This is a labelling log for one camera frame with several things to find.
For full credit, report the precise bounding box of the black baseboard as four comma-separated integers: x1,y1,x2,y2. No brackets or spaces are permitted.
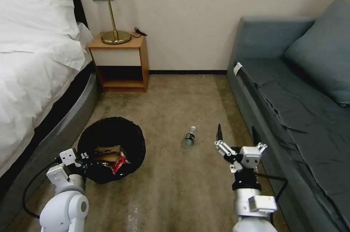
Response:
149,70,228,75

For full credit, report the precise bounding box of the clear plastic bottle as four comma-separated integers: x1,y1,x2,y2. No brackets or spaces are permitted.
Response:
183,126,197,148

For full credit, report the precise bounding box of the grey bed base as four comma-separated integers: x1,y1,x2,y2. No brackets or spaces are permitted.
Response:
0,61,101,197

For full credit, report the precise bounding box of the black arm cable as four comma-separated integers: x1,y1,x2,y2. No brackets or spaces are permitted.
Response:
254,172,288,202
22,157,64,219

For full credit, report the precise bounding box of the wooden nightstand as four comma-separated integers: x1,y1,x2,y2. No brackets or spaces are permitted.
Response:
87,32,150,93

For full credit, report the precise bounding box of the grey-blue cushion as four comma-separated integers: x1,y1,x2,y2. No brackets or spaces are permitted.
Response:
284,0,350,107

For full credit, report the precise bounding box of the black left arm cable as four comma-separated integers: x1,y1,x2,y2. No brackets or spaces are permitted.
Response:
22,157,64,219

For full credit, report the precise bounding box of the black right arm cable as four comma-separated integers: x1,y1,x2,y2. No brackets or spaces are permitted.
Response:
254,172,288,202

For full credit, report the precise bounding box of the white pillow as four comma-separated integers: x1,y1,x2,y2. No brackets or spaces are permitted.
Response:
0,0,83,54

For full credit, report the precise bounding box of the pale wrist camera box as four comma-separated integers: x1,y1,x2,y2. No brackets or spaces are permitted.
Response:
59,148,78,166
241,146,262,167

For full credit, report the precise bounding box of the black cable on nightstand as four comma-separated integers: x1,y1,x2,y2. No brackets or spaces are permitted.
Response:
133,27,148,38

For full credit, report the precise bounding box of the white bed sheet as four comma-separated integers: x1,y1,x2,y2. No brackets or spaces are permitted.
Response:
0,21,95,178

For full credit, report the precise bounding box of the grey-blue sofa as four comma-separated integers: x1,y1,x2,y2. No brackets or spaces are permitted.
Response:
226,15,350,232

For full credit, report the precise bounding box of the brown cardboard scrap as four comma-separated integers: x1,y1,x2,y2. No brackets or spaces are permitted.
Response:
94,144,124,163

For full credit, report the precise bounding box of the brass table lamp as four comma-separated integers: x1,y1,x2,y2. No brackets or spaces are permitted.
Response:
76,0,132,45

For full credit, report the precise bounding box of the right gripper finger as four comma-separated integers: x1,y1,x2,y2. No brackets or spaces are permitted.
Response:
251,127,268,157
214,123,236,161

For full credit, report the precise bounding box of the red snack wrapper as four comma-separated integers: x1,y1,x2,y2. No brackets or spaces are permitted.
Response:
110,152,132,175

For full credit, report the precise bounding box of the black trash bin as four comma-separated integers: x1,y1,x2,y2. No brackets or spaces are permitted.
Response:
77,117,147,185

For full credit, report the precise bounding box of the black headboard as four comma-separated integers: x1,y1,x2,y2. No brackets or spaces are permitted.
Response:
69,0,90,29

